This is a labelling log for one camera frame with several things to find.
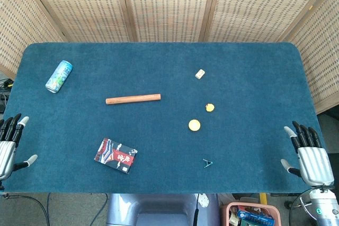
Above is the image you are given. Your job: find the blue green drink can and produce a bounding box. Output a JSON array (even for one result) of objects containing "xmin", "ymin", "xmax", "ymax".
[{"xmin": 44, "ymin": 60, "xmax": 73, "ymax": 94}]

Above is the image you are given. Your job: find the brown wooden rod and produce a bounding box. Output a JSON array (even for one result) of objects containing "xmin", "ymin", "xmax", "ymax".
[{"xmin": 105, "ymin": 93, "xmax": 162, "ymax": 105}]

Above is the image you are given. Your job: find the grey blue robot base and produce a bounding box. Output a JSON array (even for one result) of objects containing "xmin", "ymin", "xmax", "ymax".
[{"xmin": 105, "ymin": 193, "xmax": 221, "ymax": 226}]

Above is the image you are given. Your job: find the yellow round toy cup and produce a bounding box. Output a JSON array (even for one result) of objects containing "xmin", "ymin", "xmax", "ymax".
[{"xmin": 188, "ymin": 119, "xmax": 201, "ymax": 132}]

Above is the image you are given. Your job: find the blue carpet table mat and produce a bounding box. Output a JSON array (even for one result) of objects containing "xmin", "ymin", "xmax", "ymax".
[{"xmin": 2, "ymin": 41, "xmax": 327, "ymax": 194}]

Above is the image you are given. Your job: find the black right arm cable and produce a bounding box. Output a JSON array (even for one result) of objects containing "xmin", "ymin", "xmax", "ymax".
[{"xmin": 288, "ymin": 187, "xmax": 334, "ymax": 226}]

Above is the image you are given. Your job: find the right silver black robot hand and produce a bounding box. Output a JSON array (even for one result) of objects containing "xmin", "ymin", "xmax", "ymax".
[{"xmin": 280, "ymin": 120, "xmax": 335, "ymax": 186}]

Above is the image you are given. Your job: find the pink plastic basket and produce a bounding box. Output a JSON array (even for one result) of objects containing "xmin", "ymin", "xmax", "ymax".
[{"xmin": 219, "ymin": 201, "xmax": 282, "ymax": 226}]

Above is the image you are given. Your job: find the black floor cable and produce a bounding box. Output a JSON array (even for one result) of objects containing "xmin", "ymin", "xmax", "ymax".
[{"xmin": 4, "ymin": 193, "xmax": 51, "ymax": 226}]

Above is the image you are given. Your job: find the woven bamboo screen panel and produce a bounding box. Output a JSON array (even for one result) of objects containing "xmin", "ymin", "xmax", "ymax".
[
  {"xmin": 278, "ymin": 0, "xmax": 339, "ymax": 115},
  {"xmin": 22, "ymin": 0, "xmax": 136, "ymax": 43},
  {"xmin": 0, "ymin": 0, "xmax": 66, "ymax": 80},
  {"xmin": 119, "ymin": 0, "xmax": 220, "ymax": 43},
  {"xmin": 203, "ymin": 0, "xmax": 336, "ymax": 43}
]

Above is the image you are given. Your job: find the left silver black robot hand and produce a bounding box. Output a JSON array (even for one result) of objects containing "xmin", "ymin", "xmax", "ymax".
[{"xmin": 0, "ymin": 113, "xmax": 38, "ymax": 182}]

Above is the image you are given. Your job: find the black red printed box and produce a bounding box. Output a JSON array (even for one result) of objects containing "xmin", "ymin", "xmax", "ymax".
[{"xmin": 93, "ymin": 138, "xmax": 138, "ymax": 175}]

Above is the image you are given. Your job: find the blue box in basket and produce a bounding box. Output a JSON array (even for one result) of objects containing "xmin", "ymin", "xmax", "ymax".
[{"xmin": 236, "ymin": 208, "xmax": 275, "ymax": 226}]

